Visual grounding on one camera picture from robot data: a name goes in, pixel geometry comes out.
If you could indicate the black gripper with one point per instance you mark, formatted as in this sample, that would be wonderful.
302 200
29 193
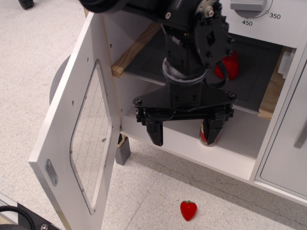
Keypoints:
176 102

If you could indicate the white oven door with window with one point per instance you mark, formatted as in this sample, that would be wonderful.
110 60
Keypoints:
75 150

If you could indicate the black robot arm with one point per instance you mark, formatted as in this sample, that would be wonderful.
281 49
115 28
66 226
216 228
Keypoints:
197 40

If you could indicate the grey oven tray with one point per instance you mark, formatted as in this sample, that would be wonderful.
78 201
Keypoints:
257 60

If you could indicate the grey oven temperature knob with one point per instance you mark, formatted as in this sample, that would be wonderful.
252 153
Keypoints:
248 8

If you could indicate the red lidded spice jar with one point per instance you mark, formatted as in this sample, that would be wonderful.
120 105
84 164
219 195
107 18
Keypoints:
209 135

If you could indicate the grey cabinet foot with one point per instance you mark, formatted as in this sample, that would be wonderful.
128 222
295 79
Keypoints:
123 152

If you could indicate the red toy bell pepper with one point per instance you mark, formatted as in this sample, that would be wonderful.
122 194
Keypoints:
232 65

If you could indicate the red toy strawberry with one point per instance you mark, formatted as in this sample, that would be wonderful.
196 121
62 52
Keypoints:
188 210

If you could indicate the white toy kitchen cabinet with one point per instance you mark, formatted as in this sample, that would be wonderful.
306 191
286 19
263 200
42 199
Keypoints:
245 137

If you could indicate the white right cabinet door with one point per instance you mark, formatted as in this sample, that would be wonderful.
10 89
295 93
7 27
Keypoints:
284 166

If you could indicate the black caster wheel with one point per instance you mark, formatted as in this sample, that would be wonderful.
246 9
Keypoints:
26 4

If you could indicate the grey right door handle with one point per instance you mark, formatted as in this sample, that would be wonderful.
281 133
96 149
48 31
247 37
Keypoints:
301 136

